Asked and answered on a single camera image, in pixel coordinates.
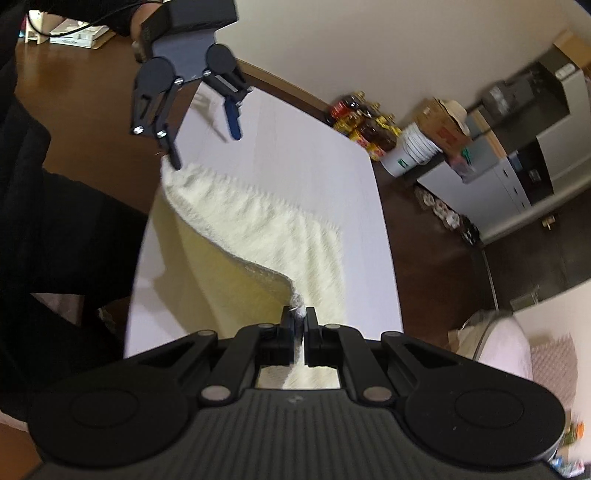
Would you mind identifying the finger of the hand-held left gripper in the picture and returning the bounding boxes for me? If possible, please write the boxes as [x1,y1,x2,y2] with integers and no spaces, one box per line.
[203,69,254,140]
[130,76,183,171]

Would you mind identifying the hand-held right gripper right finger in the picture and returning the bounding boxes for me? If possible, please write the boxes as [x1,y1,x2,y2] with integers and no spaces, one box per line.
[302,305,467,407]

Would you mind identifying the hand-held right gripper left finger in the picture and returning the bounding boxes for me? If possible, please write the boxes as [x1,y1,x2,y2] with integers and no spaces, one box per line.
[124,305,296,407]

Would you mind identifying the cream terry towel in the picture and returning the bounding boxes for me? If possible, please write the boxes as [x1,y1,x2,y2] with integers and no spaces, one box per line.
[157,154,347,388]

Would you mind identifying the person's left forearm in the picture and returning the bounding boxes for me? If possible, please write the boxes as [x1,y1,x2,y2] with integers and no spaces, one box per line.
[108,0,164,38]

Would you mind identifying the person's left hand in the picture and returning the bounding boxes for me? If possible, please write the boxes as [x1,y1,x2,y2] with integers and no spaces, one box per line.
[130,11,151,62]

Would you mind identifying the white flat box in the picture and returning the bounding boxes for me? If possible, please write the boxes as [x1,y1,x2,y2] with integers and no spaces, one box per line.
[48,23,112,49]

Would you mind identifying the group of cooking oil bottles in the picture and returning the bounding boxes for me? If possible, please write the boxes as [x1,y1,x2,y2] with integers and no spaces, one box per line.
[327,92,402,161]

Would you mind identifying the person's dark clothing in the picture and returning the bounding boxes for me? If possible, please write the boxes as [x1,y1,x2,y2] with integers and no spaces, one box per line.
[0,0,153,421]

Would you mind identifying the stack of white buckets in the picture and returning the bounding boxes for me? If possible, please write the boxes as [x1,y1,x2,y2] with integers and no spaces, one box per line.
[381,124,446,178]

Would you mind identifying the row of shoes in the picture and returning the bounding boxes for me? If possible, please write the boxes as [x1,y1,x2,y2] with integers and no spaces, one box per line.
[413,185,483,250]

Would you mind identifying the large cardboard box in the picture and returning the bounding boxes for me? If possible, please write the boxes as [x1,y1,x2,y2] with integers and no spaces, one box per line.
[416,98,472,155]

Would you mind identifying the straw hat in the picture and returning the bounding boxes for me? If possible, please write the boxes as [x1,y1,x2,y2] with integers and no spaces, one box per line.
[438,98,469,125]

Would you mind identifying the colourful bag pile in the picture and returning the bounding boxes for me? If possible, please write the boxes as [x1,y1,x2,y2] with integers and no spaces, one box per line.
[445,147,478,183]

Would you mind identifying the white and grey cabinet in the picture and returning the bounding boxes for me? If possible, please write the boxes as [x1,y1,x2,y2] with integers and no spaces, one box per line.
[418,46,591,245]

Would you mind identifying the grey hanging bag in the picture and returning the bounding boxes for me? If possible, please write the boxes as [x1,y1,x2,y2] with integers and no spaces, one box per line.
[480,74,536,121]

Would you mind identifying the small brown cardboard box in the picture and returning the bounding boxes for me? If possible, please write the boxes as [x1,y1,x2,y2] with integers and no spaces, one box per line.
[551,30,591,70]

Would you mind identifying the black cable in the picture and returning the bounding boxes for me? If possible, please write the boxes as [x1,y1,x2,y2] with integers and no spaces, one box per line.
[25,0,155,38]

